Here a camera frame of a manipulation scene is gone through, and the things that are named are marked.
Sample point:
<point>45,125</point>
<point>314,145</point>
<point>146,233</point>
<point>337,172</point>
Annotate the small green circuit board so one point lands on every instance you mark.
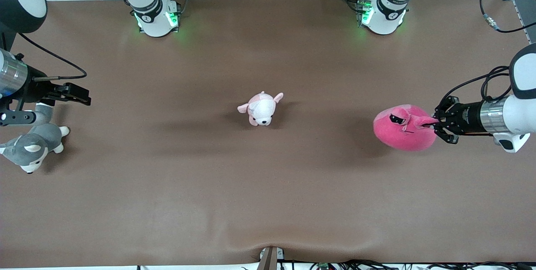
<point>323,266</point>

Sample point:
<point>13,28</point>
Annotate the brown table mat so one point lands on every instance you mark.
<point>268,199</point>

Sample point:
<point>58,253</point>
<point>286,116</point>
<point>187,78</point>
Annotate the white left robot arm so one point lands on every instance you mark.
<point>385,23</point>

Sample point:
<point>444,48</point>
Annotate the bright pink round plush toy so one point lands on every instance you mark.
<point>398,136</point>

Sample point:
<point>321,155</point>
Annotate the grey white husky plush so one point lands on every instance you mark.
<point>42,136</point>

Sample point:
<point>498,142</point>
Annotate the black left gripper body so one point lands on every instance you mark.
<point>465,117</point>

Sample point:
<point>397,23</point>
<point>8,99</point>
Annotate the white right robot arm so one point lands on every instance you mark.
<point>155,23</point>

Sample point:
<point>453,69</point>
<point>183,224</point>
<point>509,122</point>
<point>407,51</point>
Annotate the pale pink white plush dog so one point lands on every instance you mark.
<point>261,111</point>

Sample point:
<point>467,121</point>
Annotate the metal table clamp bracket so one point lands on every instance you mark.
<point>268,259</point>

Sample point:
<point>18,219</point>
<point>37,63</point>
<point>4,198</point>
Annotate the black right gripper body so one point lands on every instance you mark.
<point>35,91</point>

